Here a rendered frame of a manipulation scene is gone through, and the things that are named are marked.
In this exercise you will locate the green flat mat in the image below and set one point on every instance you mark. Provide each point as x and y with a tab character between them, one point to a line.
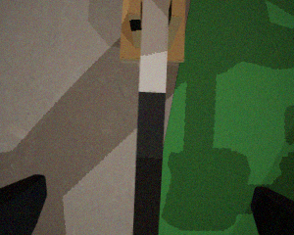
231	125

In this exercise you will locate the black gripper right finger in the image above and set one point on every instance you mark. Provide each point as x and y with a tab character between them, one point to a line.
273	213

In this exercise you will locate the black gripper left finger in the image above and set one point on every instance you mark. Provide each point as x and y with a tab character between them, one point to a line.
21	204

